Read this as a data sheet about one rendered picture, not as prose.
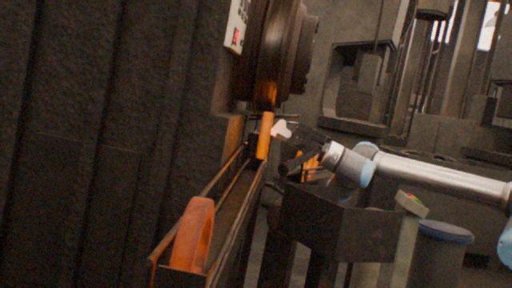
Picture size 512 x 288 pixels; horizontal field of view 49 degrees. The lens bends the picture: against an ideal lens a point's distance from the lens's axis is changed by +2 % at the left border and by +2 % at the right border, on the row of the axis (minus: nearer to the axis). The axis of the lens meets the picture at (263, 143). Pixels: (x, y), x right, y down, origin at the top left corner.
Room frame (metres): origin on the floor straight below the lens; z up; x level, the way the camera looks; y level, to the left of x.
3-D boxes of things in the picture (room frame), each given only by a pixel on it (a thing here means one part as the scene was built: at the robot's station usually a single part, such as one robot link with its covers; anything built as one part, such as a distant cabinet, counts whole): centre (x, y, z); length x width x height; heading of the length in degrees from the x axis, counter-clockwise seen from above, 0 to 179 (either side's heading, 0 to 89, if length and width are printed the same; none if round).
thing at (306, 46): (1.96, -0.08, 1.11); 0.28 x 0.06 x 0.28; 177
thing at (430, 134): (5.97, -2.03, 0.55); 1.10 x 0.53 x 1.10; 17
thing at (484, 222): (4.35, -1.40, 0.39); 1.03 x 0.83 x 0.77; 102
